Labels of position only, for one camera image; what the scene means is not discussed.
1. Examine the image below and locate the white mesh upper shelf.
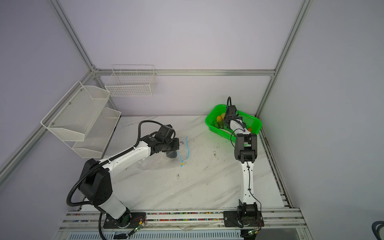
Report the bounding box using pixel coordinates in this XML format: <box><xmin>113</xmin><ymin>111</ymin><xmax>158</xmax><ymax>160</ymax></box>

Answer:
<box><xmin>41</xmin><ymin>82</ymin><xmax>111</xmax><ymax>142</ymax></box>

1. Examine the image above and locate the clear zip bag blue zipper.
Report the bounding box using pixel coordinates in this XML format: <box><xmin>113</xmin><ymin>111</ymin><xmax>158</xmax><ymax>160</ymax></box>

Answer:
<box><xmin>136</xmin><ymin>137</ymin><xmax>190</xmax><ymax>171</ymax></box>

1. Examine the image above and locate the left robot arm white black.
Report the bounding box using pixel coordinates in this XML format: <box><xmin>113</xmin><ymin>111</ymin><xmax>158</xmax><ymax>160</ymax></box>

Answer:
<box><xmin>77</xmin><ymin>135</ymin><xmax>180</xmax><ymax>223</ymax></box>

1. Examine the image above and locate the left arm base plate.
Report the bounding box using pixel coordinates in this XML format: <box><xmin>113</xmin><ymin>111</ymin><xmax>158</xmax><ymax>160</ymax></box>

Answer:
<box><xmin>103</xmin><ymin>212</ymin><xmax>147</xmax><ymax>229</ymax></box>

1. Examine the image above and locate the white wire wall basket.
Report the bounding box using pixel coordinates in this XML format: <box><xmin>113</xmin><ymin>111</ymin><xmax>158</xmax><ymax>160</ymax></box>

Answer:
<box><xmin>105</xmin><ymin>65</ymin><xmax>157</xmax><ymax>97</ymax></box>

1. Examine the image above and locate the black corrugated cable hose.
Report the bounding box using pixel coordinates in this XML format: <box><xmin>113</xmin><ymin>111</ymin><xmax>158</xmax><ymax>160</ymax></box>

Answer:
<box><xmin>66</xmin><ymin>120</ymin><xmax>164</xmax><ymax>240</ymax></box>

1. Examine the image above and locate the green plastic basket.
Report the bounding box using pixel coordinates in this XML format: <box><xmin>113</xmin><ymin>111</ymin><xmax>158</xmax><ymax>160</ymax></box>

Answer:
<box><xmin>205</xmin><ymin>105</ymin><xmax>262</xmax><ymax>143</ymax></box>

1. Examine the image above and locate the white mesh lower shelf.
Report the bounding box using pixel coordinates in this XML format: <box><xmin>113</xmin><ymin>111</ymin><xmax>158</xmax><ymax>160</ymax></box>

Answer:
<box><xmin>72</xmin><ymin>108</ymin><xmax>121</xmax><ymax>159</ymax></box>

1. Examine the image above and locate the black round avocado toy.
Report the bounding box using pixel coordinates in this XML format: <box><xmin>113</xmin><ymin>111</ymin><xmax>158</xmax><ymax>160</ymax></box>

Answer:
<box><xmin>166</xmin><ymin>151</ymin><xmax>178</xmax><ymax>159</ymax></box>

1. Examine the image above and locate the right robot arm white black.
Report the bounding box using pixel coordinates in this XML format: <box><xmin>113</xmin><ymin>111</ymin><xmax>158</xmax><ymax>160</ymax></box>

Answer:
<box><xmin>224</xmin><ymin>112</ymin><xmax>261</xmax><ymax>228</ymax></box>

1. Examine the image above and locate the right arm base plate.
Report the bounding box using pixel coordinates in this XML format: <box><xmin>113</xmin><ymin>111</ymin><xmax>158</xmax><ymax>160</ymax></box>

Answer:
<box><xmin>223</xmin><ymin>211</ymin><xmax>265</xmax><ymax>228</ymax></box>

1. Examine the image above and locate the white mesh shelf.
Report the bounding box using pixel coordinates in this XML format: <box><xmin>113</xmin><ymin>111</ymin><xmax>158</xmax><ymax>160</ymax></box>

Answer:
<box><xmin>72</xmin><ymin>108</ymin><xmax>121</xmax><ymax>159</ymax></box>
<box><xmin>41</xmin><ymin>82</ymin><xmax>111</xmax><ymax>142</ymax></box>

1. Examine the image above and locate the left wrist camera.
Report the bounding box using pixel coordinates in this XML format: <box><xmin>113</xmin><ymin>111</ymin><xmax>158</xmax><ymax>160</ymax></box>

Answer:
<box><xmin>157</xmin><ymin>125</ymin><xmax>176</xmax><ymax>143</ymax></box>

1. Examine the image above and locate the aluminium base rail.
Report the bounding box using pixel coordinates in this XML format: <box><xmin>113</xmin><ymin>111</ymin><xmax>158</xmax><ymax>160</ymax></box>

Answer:
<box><xmin>58</xmin><ymin>208</ymin><xmax>308</xmax><ymax>232</ymax></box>

